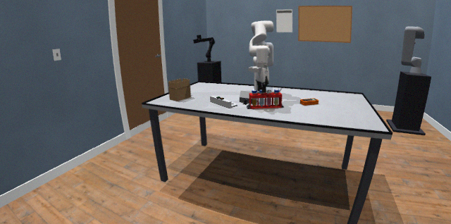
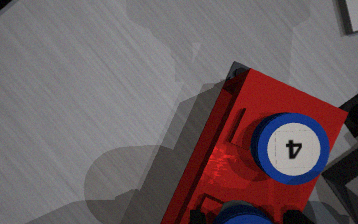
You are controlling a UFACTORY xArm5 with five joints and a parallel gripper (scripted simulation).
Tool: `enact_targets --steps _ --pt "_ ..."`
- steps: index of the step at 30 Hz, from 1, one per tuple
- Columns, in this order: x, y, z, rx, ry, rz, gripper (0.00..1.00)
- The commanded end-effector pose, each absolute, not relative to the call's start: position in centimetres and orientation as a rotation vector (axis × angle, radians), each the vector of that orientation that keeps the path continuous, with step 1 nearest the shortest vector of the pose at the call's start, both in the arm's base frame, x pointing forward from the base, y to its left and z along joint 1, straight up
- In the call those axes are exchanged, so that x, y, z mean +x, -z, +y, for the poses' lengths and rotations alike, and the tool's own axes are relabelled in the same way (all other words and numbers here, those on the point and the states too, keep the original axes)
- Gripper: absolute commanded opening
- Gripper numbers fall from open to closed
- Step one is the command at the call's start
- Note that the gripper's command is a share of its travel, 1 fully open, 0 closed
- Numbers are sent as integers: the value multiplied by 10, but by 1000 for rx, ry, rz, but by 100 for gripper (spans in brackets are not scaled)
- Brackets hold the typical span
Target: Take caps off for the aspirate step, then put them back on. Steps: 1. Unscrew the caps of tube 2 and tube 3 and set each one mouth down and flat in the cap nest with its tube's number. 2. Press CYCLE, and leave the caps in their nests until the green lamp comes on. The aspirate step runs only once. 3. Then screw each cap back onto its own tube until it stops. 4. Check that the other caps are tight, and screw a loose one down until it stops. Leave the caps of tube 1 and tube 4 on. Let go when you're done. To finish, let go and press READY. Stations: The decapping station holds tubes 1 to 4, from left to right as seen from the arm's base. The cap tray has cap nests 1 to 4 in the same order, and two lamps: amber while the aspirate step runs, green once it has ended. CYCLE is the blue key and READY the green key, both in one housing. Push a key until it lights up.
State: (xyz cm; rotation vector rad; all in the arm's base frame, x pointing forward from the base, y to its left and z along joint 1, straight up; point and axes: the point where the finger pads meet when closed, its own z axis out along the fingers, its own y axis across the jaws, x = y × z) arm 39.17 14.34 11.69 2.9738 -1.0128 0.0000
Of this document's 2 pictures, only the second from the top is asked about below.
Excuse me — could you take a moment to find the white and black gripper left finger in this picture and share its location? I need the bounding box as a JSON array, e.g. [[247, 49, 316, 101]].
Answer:
[[190, 210, 207, 224]]

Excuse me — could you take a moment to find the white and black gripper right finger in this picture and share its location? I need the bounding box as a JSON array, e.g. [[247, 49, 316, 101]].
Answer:
[[283, 210, 314, 224]]

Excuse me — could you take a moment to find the blue screw cap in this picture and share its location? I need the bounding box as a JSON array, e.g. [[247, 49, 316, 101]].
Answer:
[[250, 112, 330, 185], [212, 205, 273, 224]]

